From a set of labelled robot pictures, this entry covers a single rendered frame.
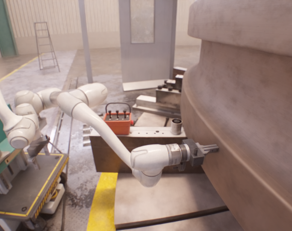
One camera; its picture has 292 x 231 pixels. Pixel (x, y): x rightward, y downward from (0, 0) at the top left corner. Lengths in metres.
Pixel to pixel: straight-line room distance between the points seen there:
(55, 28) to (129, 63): 10.82
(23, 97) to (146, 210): 1.20
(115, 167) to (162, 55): 3.47
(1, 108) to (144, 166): 0.67
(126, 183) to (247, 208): 0.94
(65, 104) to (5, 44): 14.31
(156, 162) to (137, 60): 3.73
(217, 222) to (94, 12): 14.18
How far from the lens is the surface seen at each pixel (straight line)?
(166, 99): 2.24
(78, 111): 0.93
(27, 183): 1.71
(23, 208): 1.54
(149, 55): 4.37
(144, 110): 2.45
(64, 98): 1.01
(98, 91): 1.08
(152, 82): 4.49
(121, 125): 1.25
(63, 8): 14.58
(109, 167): 1.50
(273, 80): 0.79
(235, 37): 0.75
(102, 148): 1.38
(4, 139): 1.56
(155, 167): 0.73
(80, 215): 1.73
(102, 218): 1.67
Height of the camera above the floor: 1.41
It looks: 28 degrees down
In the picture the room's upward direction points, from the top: straight up
